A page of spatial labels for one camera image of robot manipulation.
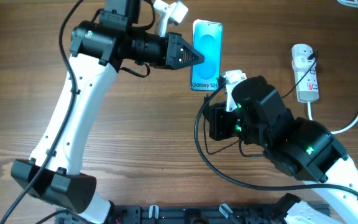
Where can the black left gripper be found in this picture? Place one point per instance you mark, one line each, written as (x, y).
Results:
(173, 43)

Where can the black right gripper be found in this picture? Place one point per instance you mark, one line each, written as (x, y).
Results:
(217, 114)

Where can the blue Galaxy smartphone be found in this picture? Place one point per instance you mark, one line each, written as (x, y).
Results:
(207, 40)

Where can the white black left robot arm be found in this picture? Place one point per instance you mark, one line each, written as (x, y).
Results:
(98, 47)

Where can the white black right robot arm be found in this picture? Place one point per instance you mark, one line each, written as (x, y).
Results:
(255, 113)

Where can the white USB charger plug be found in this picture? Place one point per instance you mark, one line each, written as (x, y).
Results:
(301, 63)

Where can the white power strip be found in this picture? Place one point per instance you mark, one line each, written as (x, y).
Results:
(306, 83)

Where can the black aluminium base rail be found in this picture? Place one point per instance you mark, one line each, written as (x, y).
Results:
(250, 213)

